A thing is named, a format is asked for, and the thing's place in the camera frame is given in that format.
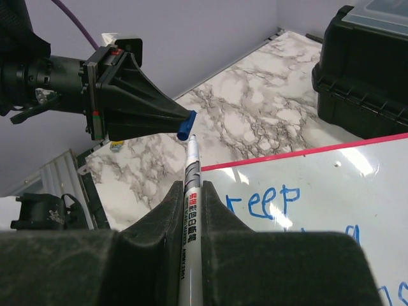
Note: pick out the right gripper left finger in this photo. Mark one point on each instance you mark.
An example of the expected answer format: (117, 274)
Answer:
(137, 266)

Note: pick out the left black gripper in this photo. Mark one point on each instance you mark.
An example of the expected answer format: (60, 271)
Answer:
(120, 102)

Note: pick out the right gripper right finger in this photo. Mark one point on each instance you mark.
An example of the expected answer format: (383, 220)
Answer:
(245, 267)

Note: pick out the blue whiteboard marker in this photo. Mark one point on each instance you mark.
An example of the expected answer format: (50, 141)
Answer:
(190, 281)

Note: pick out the blue marker cap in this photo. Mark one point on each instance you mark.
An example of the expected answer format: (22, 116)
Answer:
(186, 126)

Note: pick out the pink framed whiteboard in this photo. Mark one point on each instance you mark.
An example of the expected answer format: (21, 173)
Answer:
(358, 188)

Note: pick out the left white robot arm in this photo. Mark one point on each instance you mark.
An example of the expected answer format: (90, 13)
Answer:
(34, 81)

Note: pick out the small yellow blue object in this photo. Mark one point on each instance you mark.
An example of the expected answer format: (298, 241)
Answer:
(116, 146)

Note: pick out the black plastic toolbox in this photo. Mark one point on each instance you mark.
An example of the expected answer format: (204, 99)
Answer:
(361, 77)

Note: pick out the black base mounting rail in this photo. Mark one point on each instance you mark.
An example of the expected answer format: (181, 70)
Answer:
(60, 196)

